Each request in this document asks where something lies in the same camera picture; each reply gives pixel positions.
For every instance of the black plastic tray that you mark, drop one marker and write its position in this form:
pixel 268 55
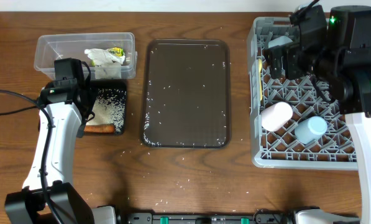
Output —
pixel 64 91

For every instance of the grey dishwasher rack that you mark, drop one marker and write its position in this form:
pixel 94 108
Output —
pixel 281 149

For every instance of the yellow green snack wrapper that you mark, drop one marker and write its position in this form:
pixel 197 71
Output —
pixel 104 57

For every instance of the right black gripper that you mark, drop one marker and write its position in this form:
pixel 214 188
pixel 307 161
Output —
pixel 276 59

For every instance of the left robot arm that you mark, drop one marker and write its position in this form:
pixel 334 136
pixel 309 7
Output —
pixel 48 194

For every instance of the pile of white rice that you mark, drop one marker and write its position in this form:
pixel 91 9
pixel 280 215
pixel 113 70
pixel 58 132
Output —
pixel 110 108

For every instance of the orange carrot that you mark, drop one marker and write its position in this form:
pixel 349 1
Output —
pixel 102 128

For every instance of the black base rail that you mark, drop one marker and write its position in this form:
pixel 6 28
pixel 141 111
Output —
pixel 257 218

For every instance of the dark brown serving tray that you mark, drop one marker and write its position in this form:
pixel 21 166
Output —
pixel 187 102

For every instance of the white paper napkin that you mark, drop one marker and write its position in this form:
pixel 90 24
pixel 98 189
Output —
pixel 110 71

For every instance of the pink plastic cup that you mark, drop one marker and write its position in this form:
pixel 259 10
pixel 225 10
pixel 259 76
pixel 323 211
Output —
pixel 275 116

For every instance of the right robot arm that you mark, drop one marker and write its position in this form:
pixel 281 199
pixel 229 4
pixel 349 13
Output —
pixel 336 50

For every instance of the pale yellow plastic spoon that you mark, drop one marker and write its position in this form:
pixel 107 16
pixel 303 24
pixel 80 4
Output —
pixel 260 67

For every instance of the clear plastic waste bin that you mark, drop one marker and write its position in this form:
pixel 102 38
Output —
pixel 55 47

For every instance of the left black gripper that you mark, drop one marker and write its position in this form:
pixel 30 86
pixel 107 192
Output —
pixel 87 104

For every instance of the light blue plastic cup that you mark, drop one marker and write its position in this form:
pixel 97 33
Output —
pixel 310 129

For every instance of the light blue bowl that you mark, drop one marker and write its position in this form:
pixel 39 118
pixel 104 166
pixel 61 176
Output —
pixel 282 40

